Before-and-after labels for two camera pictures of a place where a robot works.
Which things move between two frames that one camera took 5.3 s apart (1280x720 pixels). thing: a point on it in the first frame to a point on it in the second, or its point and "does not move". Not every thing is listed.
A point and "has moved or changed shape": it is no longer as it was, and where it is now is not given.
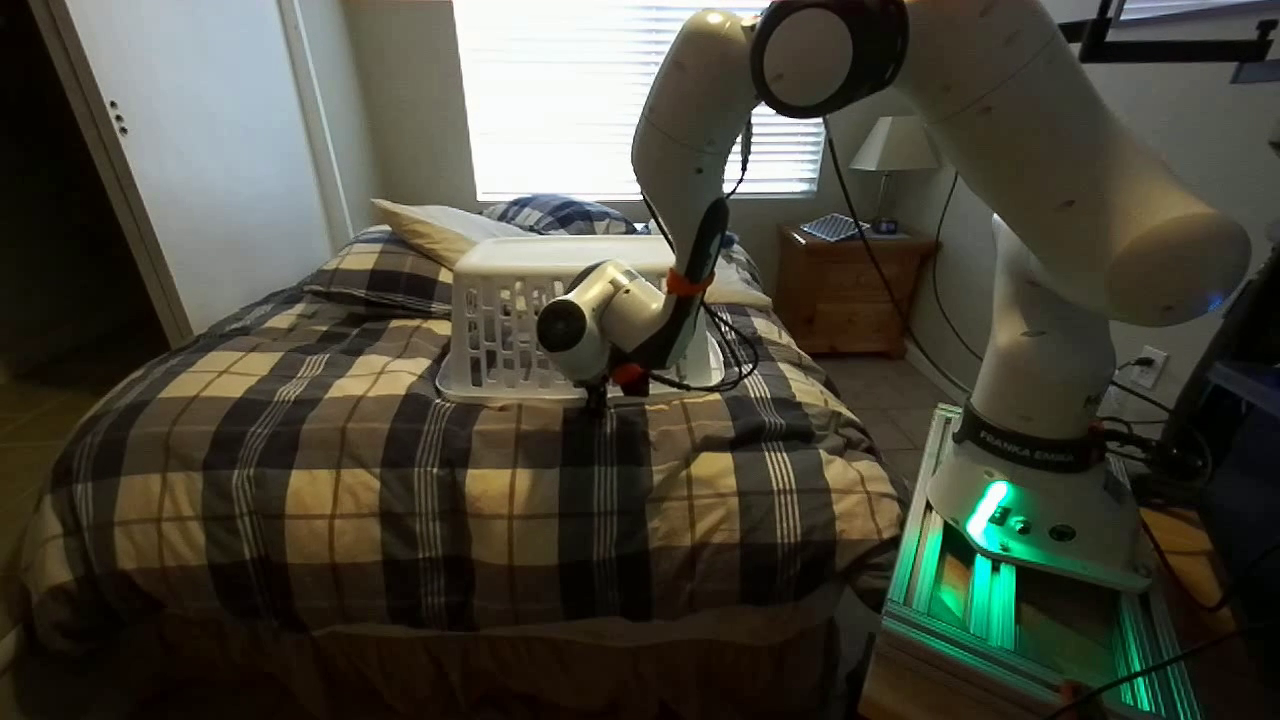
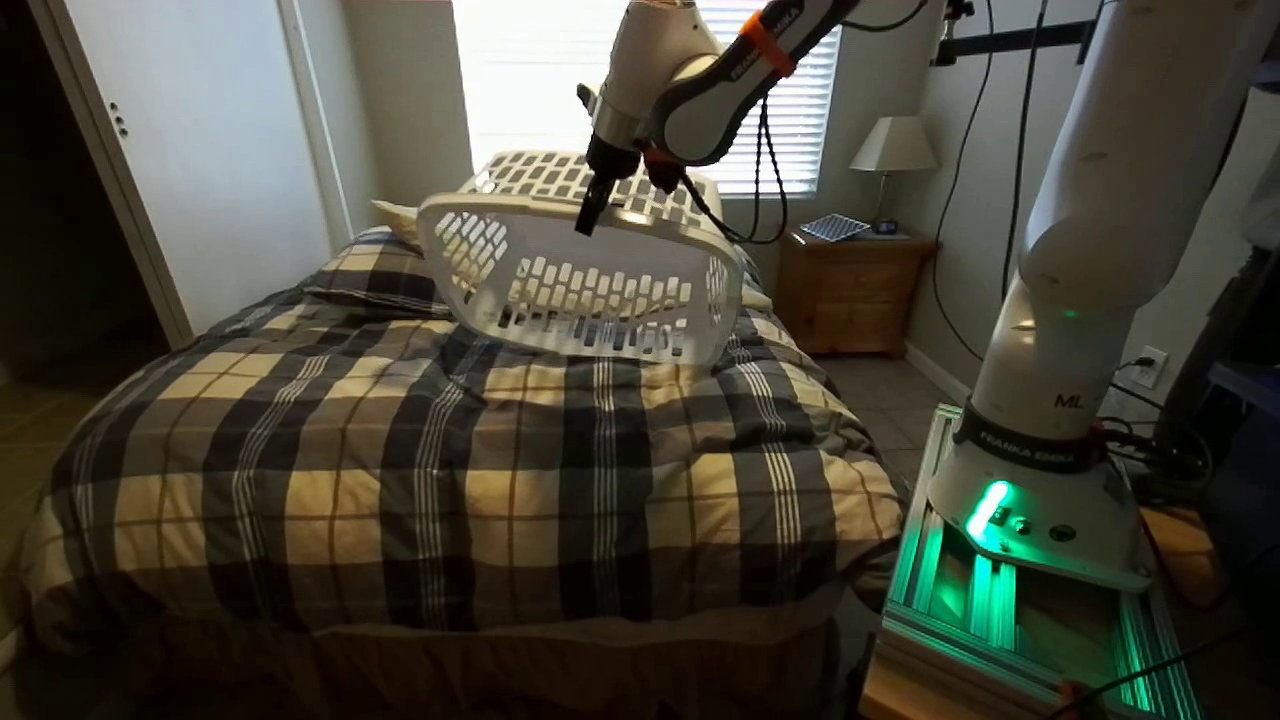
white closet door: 219,146 does not move
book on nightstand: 839,225 does not move
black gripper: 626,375 to 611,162
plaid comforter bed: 280,513 does not move
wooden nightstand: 832,293 does not move
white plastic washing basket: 500,286 has moved or changed shape
